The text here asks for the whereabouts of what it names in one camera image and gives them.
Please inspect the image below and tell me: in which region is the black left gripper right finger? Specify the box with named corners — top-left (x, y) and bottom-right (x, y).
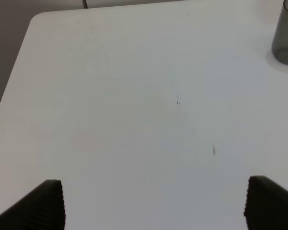
top-left (244, 176), bottom-right (288, 230)

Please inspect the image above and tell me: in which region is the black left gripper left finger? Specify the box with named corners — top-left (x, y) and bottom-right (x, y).
top-left (0, 180), bottom-right (66, 230)

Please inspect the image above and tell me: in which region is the grey translucent plastic cup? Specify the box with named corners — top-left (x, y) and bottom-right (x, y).
top-left (272, 0), bottom-right (288, 65)

